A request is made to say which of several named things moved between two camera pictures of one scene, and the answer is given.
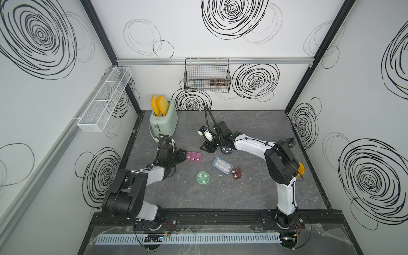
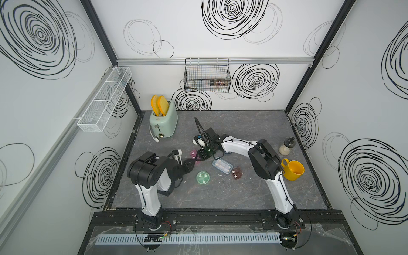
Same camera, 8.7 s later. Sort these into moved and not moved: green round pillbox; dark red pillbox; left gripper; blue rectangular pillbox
Moved: left gripper
Not moved: green round pillbox; dark red pillbox; blue rectangular pillbox
